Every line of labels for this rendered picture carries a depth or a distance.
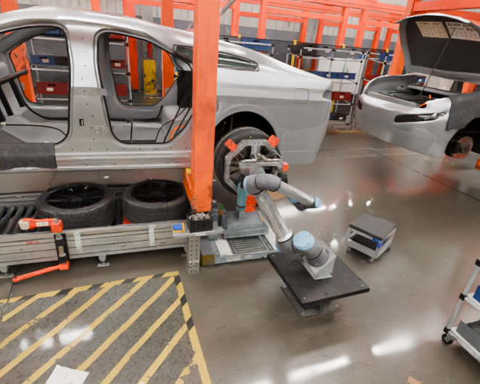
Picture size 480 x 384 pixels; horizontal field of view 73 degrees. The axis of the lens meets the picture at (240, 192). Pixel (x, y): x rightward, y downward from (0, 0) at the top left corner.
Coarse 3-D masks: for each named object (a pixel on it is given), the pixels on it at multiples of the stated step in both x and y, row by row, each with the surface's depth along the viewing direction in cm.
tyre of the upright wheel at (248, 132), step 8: (240, 128) 312; (248, 128) 310; (256, 128) 318; (224, 136) 311; (232, 136) 300; (240, 136) 296; (248, 136) 298; (256, 136) 300; (264, 136) 303; (216, 144) 314; (224, 144) 301; (216, 152) 307; (224, 152) 298; (280, 152) 317; (216, 160) 304; (224, 160) 301; (216, 168) 306; (216, 176) 322; (224, 184) 312; (232, 192) 318
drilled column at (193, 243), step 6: (192, 240) 277; (198, 240) 279; (192, 246) 279; (198, 246) 281; (192, 252) 282; (198, 252) 284; (192, 258) 285; (198, 258) 287; (192, 264) 288; (198, 264) 290; (192, 270) 291; (198, 270) 293
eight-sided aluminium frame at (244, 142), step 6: (240, 144) 294; (246, 144) 291; (252, 144) 293; (258, 144) 295; (264, 144) 297; (240, 150) 292; (270, 150) 302; (228, 156) 292; (234, 156) 293; (276, 156) 306; (228, 162) 294; (228, 168) 297; (228, 174) 299; (276, 174) 315; (228, 180) 301; (234, 186) 306
